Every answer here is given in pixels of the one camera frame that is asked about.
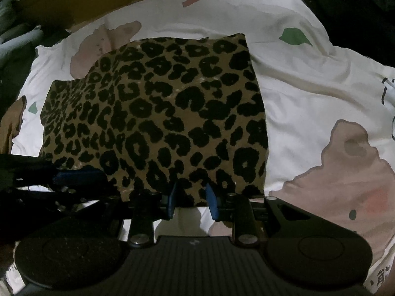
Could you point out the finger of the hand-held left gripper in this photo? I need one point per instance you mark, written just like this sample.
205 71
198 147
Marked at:
77 199
77 175

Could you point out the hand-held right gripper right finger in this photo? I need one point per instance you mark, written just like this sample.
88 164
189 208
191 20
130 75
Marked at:
213 202

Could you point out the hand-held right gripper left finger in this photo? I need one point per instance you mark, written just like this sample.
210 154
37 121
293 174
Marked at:
171 202

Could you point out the leopard print garment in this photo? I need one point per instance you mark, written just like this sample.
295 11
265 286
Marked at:
169 114

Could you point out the brown garment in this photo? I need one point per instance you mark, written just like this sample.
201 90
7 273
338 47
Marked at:
12 120

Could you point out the bear print blanket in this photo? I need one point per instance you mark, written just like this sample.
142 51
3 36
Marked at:
308 83

